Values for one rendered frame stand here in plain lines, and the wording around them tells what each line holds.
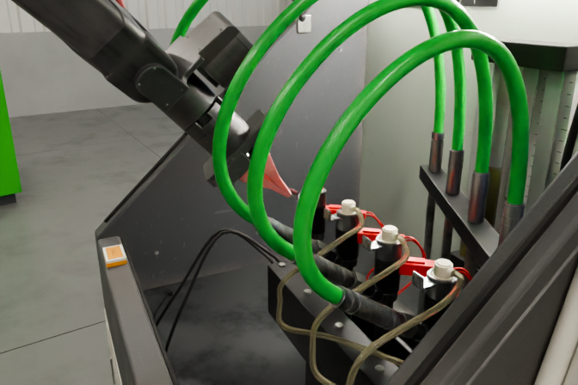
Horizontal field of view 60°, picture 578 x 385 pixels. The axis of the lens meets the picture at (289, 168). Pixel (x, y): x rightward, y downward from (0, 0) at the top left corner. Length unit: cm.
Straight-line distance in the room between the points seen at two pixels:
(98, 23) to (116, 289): 41
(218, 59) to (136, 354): 35
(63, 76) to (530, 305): 683
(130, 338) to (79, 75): 650
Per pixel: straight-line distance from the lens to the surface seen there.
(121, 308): 73
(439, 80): 74
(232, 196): 52
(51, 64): 702
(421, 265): 54
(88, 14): 48
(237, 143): 58
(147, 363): 63
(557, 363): 41
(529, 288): 38
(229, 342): 84
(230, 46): 56
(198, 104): 57
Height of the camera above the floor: 134
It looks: 18 degrees down
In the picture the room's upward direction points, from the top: straight up
